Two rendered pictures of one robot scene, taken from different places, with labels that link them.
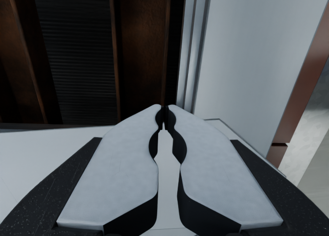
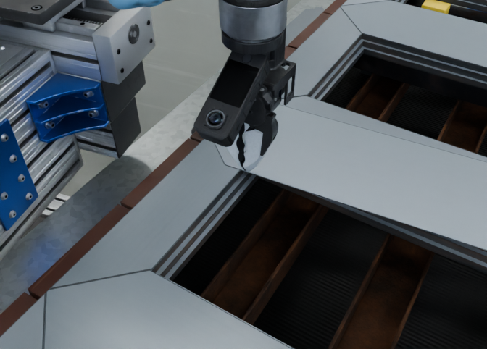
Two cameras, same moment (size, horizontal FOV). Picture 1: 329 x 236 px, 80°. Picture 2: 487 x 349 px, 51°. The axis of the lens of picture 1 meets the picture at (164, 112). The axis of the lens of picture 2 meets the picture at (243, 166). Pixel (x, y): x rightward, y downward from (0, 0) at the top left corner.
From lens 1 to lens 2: 0.60 m
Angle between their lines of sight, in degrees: 23
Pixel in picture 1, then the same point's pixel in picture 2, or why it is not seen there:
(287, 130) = (186, 145)
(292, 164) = (180, 121)
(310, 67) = (159, 174)
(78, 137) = (314, 187)
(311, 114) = (146, 157)
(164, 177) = (277, 146)
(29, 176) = (369, 181)
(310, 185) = (148, 78)
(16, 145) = (358, 199)
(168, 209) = (290, 124)
